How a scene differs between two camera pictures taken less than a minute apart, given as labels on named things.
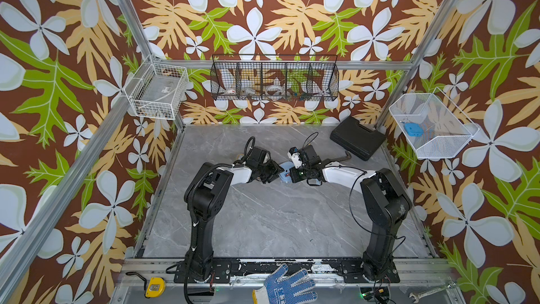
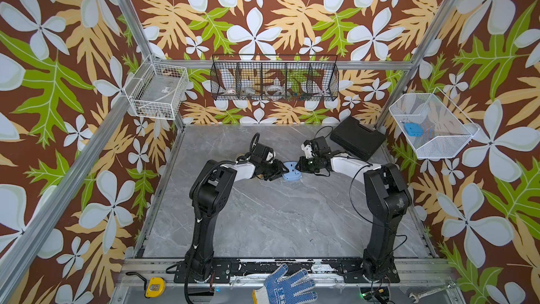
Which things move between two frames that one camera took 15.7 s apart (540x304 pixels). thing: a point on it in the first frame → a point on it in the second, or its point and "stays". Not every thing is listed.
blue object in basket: x=413 y=129 stays
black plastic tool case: x=357 y=139 stays
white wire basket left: x=156 y=89 stays
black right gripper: x=293 y=175 → x=301 y=166
